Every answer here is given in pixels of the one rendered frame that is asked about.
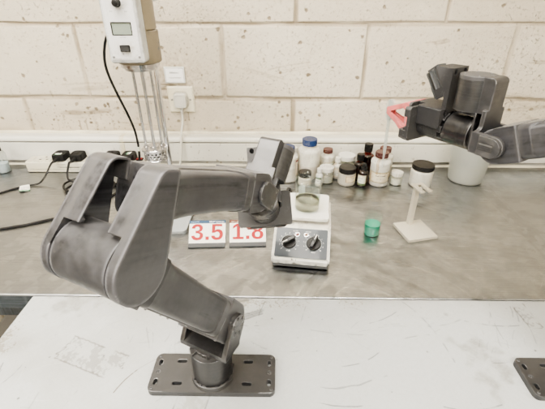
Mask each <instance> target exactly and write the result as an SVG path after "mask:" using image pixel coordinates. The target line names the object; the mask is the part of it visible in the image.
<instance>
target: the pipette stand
mask: <svg viewBox="0 0 545 409"><path fill-rule="evenodd" d="M411 186H412V187H413V188H414V189H413V193H412V196H411V201H410V207H409V212H408V216H407V219H406V222H396V223H393V226H394V227H395V229H396V230H397V231H398V232H399V233H400V234H401V235H402V236H403V238H404V239H405V240H406V241H407V242H408V243H413V242H418V241H424V240H430V239H437V237H438V236H437V235H436V234H435V233H434V232H433V231H432V230H431V229H430V228H429V227H428V226H427V225H425V224H424V223H423V222H422V221H421V220H420V219H419V220H414V214H415V210H416V206H417V202H418V196H419V193H420V194H423V193H425V191H427V192H428V193H430V192H433V191H432V190H431V189H430V188H429V187H428V186H426V185H425V184H424V183H412V184H411ZM421 187H422V188H421ZM423 189H424V190H425V191H424V190H423Z"/></svg>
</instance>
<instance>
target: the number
mask: <svg viewBox="0 0 545 409"><path fill-rule="evenodd" d="M210 240H225V223H196V224H191V232H190V241H210Z"/></svg>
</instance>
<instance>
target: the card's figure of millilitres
mask: <svg viewBox="0 0 545 409"><path fill-rule="evenodd" d="M247 239H265V235H264V228H261V229H256V230H248V229H247V228H240V227H239V226H238V222H235V223H230V240H247Z"/></svg>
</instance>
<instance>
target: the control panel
mask: <svg viewBox="0 0 545 409"><path fill-rule="evenodd" d="M296 233H299V236H297V235H296ZM305 234H308V236H307V237H306V236H305ZM287 235H295V239H296V244H295V246H294V247H293V248H285V247H284V246H283V245H282V239H283V238H284V237H285V236H287ZM315 235H318V239H319V240H320V242H321V245H320V248H319V249H318V250H315V251H312V250H310V249H309V248H308V247H307V240H308V239H309V238H311V237H314V236H315ZM327 246H328V231H327V230H311V229H300V228H289V227H278V228H277V236H276V243H275V250H274V256H283V257H293V258H303V259H312V260H327Z"/></svg>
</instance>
